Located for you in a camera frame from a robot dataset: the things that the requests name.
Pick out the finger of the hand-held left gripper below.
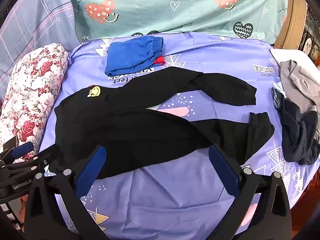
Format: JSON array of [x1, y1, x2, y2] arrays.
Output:
[[0, 138, 35, 161], [0, 145, 62, 178]]

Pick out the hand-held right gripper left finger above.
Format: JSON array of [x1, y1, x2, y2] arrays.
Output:
[[25, 145, 108, 240]]

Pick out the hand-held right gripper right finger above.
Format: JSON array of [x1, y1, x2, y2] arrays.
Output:
[[209, 145, 293, 240]]

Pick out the black pants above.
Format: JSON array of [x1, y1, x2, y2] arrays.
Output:
[[54, 66, 275, 180]]

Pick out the blue pants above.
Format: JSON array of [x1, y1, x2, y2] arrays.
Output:
[[104, 35, 166, 78]]

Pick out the floral rolled quilt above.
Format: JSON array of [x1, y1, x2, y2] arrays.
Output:
[[0, 43, 69, 160]]

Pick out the white printed table cover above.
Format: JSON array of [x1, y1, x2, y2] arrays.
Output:
[[37, 31, 320, 240]]

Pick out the dark navy garment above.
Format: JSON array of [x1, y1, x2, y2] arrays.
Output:
[[271, 87, 320, 166]]

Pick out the grey garment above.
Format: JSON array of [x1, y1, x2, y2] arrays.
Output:
[[279, 60, 320, 113]]

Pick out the white cloth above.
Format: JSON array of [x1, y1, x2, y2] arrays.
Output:
[[270, 48, 320, 67]]

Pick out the grey plaid sheet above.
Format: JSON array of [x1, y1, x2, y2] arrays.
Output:
[[0, 0, 83, 80]]

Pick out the wooden headboard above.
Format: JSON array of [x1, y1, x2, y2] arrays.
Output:
[[274, 0, 308, 50]]

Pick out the framed wall picture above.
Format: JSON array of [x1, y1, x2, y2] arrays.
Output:
[[299, 5, 320, 60]]

